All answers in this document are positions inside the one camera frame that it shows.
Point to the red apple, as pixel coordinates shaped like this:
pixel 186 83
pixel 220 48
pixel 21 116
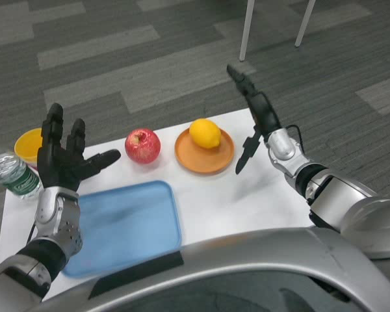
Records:
pixel 142 145

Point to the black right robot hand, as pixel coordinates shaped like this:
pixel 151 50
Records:
pixel 260 110

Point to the clear plastic water bottle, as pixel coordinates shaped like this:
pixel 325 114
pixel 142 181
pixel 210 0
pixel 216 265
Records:
pixel 13 175

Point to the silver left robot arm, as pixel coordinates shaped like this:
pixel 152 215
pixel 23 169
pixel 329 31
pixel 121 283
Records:
pixel 42 234

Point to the yellow cup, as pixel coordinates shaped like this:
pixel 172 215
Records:
pixel 27 146

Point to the orange round plate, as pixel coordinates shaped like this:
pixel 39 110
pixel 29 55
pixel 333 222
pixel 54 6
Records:
pixel 204 156

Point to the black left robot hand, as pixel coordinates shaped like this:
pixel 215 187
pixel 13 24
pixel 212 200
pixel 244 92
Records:
pixel 61 159

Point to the blue rectangular tray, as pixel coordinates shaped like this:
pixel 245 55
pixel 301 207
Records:
pixel 126 226

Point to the yellow lemon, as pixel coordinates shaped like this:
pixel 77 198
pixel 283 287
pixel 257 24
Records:
pixel 205 133

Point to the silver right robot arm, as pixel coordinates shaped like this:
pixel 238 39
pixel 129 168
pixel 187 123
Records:
pixel 331 195

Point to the silver robot chest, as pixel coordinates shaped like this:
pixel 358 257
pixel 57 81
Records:
pixel 234 273

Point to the white metal table frame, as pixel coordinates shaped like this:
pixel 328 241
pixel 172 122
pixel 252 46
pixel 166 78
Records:
pixel 273 29

